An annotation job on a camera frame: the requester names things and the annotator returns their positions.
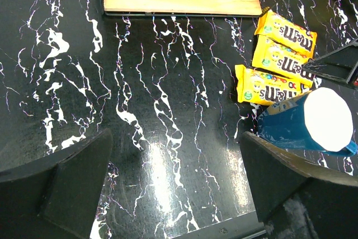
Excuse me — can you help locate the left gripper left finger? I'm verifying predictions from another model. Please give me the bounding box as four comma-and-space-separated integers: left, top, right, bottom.
1, 129, 113, 238

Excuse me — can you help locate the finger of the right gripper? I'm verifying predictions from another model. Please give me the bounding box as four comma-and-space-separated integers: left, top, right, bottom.
303, 39, 357, 84

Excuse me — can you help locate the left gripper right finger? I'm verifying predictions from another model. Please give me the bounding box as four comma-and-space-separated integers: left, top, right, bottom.
240, 132, 357, 238

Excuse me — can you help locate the yellow candy bag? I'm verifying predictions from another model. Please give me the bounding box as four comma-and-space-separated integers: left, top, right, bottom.
235, 64, 303, 106
252, 35, 315, 87
255, 10, 317, 58

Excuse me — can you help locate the yellow candy bag top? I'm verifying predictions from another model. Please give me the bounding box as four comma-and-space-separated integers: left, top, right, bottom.
255, 10, 317, 58

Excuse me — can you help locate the yellow candy bag under mug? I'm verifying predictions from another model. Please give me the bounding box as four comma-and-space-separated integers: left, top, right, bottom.
235, 64, 303, 106

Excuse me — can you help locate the blue mug white inside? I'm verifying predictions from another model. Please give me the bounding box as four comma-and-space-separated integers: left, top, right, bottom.
258, 87, 357, 157

